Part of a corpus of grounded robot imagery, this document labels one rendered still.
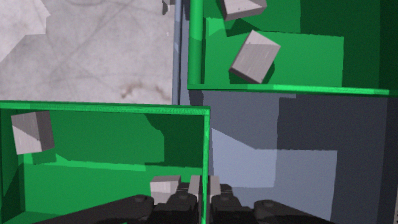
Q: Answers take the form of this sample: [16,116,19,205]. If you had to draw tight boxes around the green bin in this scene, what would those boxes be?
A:
[187,0,398,98]
[0,100,211,224]

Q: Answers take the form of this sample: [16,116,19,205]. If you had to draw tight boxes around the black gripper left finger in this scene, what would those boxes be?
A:
[32,175,202,224]

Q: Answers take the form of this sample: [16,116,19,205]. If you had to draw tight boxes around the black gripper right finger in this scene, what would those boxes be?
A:
[206,176,336,224]

